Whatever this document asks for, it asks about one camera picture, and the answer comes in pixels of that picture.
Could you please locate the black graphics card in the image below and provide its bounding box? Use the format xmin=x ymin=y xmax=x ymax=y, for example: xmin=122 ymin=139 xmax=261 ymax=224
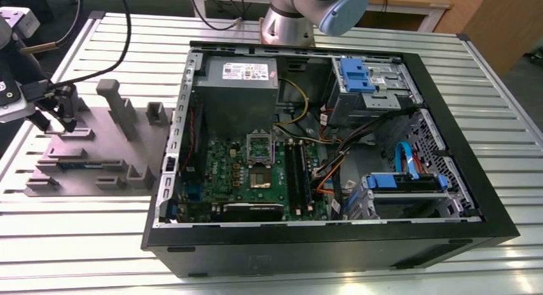
xmin=210 ymin=201 xmax=285 ymax=223

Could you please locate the green motherboard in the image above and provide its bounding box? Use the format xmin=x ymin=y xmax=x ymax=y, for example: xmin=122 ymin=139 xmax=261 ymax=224
xmin=176 ymin=129 xmax=336 ymax=223

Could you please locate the blue disk carrier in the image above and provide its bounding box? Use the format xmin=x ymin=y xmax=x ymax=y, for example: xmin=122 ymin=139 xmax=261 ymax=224
xmin=364 ymin=172 xmax=449 ymax=194

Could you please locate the metal disk bay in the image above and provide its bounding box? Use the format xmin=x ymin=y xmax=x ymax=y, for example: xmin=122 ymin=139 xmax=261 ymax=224
xmin=358 ymin=172 xmax=465 ymax=220

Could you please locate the black RAM slot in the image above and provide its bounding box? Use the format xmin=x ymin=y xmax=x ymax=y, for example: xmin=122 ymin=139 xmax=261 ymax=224
xmin=282 ymin=139 xmax=301 ymax=214
xmin=289 ymin=139 xmax=308 ymax=213

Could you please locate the metal socket cover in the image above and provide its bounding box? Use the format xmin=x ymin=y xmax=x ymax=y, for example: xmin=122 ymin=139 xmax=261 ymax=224
xmin=245 ymin=128 xmax=276 ymax=168

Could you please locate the grey parts rack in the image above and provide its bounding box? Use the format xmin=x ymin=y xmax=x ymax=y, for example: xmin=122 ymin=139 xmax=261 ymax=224
xmin=23 ymin=79 xmax=176 ymax=197

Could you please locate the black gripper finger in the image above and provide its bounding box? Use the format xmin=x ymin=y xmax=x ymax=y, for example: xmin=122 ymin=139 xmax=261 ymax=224
xmin=23 ymin=107 xmax=54 ymax=133
xmin=50 ymin=83 xmax=81 ymax=134

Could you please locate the wooden desk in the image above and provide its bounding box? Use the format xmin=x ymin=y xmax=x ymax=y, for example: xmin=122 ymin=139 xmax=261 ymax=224
xmin=364 ymin=0 xmax=454 ymax=34

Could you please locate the orange data cable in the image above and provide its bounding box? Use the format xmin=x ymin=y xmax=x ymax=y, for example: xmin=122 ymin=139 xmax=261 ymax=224
xmin=313 ymin=154 xmax=346 ymax=195

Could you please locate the brown wooden cabinet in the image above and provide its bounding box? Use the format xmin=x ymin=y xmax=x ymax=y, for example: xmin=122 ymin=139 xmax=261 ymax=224
xmin=436 ymin=0 xmax=543 ymax=77

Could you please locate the blue flat data cable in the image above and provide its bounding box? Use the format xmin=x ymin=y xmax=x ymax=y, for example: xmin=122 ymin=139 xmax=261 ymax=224
xmin=392 ymin=141 xmax=421 ymax=181

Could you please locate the blue plastic drive bracket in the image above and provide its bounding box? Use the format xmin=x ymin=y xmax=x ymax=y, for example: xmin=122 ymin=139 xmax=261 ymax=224
xmin=338 ymin=58 xmax=378 ymax=93

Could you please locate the black PC case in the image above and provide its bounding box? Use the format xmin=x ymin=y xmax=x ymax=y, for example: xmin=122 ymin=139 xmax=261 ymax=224
xmin=141 ymin=40 xmax=520 ymax=278

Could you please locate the CPU socket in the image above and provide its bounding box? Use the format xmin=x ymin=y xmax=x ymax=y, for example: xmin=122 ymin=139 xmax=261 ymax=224
xmin=246 ymin=166 xmax=274 ymax=191

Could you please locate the metal drive cage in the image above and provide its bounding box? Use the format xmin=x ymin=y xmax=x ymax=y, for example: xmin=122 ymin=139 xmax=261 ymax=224
xmin=325 ymin=55 xmax=425 ymax=128

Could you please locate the black camera cable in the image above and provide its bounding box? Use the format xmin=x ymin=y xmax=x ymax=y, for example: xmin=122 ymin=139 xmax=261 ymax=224
xmin=19 ymin=0 xmax=131 ymax=102

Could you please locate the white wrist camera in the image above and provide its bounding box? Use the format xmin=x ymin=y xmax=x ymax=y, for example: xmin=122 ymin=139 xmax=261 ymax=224
xmin=0 ymin=80 xmax=26 ymax=124

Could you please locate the coloured power wire bundle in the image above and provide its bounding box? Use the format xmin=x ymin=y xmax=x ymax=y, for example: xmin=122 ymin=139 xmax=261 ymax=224
xmin=274 ymin=125 xmax=342 ymax=146

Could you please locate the yellow wire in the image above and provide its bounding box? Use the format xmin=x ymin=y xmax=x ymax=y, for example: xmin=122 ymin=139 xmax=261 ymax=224
xmin=273 ymin=77 xmax=310 ymax=127

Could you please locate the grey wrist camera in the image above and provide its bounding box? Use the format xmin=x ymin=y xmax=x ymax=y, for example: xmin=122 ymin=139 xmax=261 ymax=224
xmin=0 ymin=7 xmax=42 ymax=34

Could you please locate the RAM stick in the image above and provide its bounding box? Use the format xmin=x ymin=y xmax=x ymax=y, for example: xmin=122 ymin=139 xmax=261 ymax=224
xmin=57 ymin=161 xmax=105 ymax=170
xmin=297 ymin=141 xmax=316 ymax=210

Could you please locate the black cable bundle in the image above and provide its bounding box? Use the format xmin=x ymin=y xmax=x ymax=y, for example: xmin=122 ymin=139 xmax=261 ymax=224
xmin=332 ymin=106 xmax=425 ymax=156

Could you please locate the grey power supply unit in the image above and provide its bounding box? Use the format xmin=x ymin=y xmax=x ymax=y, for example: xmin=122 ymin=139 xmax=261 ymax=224
xmin=192 ymin=55 xmax=280 ymax=134

